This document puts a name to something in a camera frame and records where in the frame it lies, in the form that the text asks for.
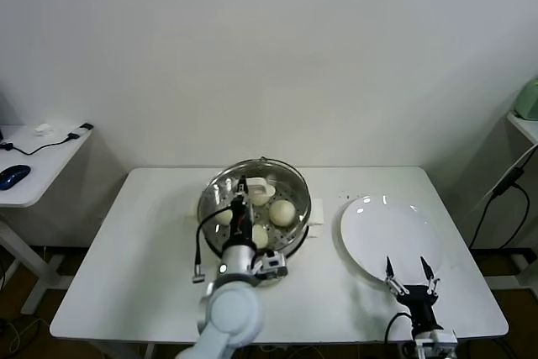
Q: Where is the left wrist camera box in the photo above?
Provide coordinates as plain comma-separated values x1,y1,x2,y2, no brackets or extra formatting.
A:
251,251,290,282

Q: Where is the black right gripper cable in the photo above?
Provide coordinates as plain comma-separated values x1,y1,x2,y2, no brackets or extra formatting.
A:
384,312,415,347

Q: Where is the white electric cooker base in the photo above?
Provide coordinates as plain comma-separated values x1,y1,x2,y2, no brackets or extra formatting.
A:
187,191,326,288

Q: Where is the white side desk with mouse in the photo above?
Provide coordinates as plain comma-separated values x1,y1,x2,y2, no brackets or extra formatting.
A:
0,123,94,317

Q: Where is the black power adapter with cable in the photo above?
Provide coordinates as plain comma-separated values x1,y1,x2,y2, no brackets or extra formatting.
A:
467,165,531,251

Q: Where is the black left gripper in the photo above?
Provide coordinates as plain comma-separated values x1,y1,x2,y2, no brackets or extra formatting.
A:
228,177,257,246

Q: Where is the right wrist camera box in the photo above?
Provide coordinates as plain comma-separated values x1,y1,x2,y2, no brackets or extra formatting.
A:
403,328,459,356

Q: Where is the large white round plate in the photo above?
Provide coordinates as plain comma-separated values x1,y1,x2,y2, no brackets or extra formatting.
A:
338,194,445,288

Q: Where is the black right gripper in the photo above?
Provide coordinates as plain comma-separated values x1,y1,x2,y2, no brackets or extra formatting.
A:
384,256,442,333

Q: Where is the stainless steel steamer basket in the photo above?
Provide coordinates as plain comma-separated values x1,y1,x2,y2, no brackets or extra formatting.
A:
198,159,314,266

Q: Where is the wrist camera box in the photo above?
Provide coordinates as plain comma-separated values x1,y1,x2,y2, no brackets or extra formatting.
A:
403,328,459,356
251,251,290,282

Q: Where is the thin black desk cable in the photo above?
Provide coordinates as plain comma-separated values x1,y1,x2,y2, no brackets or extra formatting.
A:
0,132,81,156

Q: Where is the thin white cable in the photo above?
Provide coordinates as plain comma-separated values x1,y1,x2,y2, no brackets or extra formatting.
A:
472,146,538,213

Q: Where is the white side desk with appliance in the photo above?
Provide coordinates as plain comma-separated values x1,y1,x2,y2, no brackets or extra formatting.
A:
483,110,538,291

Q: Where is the blue computer mouse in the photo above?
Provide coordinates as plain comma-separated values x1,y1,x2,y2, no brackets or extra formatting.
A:
0,164,32,191

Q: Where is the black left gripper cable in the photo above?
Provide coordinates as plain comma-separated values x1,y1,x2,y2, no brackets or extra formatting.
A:
191,207,236,284

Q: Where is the white flat device black end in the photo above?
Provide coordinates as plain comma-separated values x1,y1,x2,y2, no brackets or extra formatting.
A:
66,122,93,141

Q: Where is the mint green appliance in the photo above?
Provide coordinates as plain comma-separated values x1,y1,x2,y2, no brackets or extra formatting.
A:
513,76,538,121

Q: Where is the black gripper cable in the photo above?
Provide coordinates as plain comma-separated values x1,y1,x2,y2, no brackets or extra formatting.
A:
191,207,236,284
384,312,415,347

